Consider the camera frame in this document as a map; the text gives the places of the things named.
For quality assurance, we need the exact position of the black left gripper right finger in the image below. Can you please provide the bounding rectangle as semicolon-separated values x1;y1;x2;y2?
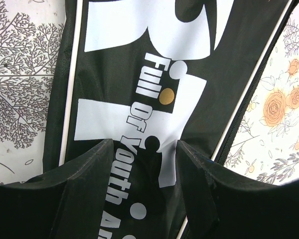
176;141;299;239

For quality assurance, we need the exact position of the black racket cover bag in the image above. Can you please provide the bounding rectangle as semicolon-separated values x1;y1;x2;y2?
43;0;292;239

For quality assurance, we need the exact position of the floral tablecloth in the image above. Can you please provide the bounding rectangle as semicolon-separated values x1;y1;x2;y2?
0;0;299;185

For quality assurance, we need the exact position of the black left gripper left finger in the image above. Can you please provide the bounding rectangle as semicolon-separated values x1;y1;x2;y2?
0;139;113;239

